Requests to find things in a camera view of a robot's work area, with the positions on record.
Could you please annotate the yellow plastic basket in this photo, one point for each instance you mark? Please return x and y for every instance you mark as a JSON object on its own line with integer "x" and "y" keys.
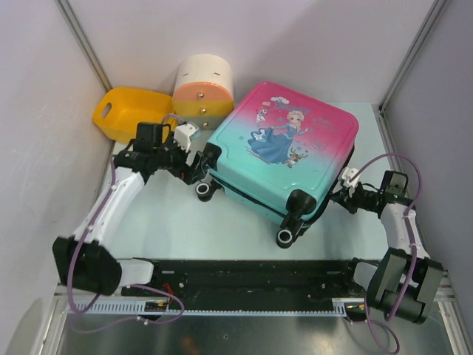
{"x": 123, "y": 108}

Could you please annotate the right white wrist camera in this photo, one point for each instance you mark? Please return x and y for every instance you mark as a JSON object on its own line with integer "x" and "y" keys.
{"x": 348, "y": 177}

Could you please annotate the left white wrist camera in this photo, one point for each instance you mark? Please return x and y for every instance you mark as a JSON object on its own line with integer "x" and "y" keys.
{"x": 184, "y": 135}

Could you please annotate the grey slotted cable duct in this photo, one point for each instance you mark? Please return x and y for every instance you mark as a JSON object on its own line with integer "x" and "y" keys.
{"x": 160, "y": 307}

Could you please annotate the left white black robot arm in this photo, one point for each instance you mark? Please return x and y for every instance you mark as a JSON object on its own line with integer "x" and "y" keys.
{"x": 84, "y": 260}

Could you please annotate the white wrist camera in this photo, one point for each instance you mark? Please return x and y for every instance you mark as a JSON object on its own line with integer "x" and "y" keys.
{"x": 348, "y": 177}
{"x": 184, "y": 135}

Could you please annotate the pink and teal children's suitcase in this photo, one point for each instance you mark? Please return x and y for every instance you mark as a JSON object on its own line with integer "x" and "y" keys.
{"x": 280, "y": 153}

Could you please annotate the round pastel drawer cabinet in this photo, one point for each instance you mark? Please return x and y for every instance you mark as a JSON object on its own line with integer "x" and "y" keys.
{"x": 204, "y": 90}

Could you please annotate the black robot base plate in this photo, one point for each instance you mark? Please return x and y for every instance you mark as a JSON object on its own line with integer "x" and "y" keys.
{"x": 255, "y": 282}

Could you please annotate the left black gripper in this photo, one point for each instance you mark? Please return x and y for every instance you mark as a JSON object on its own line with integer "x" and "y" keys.
{"x": 190, "y": 174}

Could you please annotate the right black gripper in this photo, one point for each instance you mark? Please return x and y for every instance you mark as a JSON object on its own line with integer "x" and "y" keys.
{"x": 343, "y": 198}

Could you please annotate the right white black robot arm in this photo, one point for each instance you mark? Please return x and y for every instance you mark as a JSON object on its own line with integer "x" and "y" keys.
{"x": 404, "y": 284}

